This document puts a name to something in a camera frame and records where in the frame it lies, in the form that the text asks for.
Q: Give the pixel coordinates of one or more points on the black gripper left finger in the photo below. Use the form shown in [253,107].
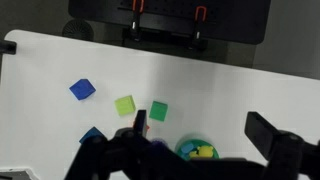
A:
[110,156]

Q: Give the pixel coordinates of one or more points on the light blue toy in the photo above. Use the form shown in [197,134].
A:
[187,147]

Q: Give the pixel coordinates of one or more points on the grey metal mounting plate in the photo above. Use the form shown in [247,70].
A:
[15,175]

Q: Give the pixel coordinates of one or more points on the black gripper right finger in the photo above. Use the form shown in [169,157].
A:
[283,150]

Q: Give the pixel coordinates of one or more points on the dark blue block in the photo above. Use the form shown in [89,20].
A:
[90,134]

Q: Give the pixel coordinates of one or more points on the black bracket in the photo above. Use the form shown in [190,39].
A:
[6,47]

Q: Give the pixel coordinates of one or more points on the lime green block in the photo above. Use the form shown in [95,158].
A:
[125,105]

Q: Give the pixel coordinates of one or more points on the black perforated cart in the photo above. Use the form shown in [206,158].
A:
[233,20]

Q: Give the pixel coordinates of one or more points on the green bowl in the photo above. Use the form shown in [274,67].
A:
[214,154]

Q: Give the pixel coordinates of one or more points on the black round object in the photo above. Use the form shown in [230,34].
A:
[77,29]

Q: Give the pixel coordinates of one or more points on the royal blue block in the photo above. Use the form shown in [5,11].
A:
[82,89]

